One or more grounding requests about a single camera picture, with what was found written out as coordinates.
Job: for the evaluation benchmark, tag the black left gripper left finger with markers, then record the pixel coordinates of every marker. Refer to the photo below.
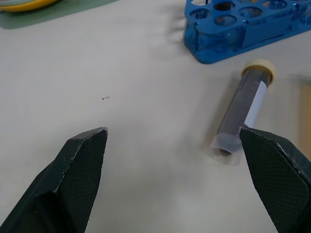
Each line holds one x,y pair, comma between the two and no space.
73,179

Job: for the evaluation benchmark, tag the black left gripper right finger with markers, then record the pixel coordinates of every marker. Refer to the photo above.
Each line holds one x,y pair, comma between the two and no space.
274,179

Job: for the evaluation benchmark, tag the clear tube with yellow cap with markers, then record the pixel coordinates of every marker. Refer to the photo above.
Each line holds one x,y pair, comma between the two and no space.
245,104

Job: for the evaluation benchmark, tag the blue plastic test tube rack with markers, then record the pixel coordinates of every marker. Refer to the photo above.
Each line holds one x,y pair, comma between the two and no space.
233,26

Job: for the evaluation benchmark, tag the green mat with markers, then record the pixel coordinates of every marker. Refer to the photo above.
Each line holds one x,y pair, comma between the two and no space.
51,14

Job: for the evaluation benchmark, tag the yellow plate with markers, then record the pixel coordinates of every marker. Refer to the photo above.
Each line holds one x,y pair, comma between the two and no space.
24,4

